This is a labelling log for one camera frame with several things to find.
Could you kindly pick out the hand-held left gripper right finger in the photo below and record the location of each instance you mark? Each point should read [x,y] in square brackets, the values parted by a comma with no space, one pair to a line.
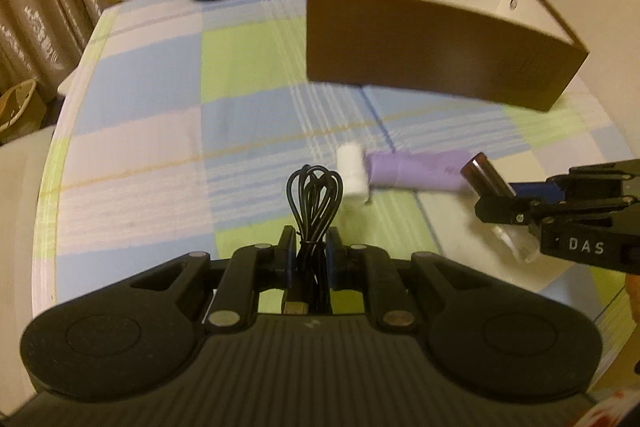
[331,257]

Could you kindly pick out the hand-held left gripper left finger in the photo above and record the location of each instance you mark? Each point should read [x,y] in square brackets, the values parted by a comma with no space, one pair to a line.
[287,257]

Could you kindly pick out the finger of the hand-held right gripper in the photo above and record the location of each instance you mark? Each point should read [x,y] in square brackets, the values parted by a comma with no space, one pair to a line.
[515,209]
[590,179]

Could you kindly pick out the clear bottle with brown cap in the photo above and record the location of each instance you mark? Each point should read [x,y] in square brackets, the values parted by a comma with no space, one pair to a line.
[482,174]

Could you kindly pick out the brown cardboard box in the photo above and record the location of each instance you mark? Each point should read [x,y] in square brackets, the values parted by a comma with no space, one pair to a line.
[425,52]

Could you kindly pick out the purple cosmetic tube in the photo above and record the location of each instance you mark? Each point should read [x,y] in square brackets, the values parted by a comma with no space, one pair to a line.
[415,171]

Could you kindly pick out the checkered tablecloth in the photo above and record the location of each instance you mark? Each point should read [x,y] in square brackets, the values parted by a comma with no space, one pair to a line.
[150,132]

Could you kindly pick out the woven basket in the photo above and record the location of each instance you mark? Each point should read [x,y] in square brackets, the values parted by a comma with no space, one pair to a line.
[17,107]

